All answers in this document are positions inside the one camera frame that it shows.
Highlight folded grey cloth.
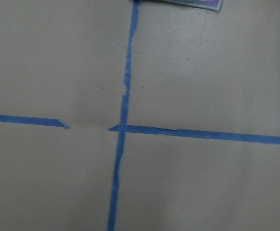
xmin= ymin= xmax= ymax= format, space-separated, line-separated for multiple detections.
xmin=166 ymin=0 xmax=223 ymax=12

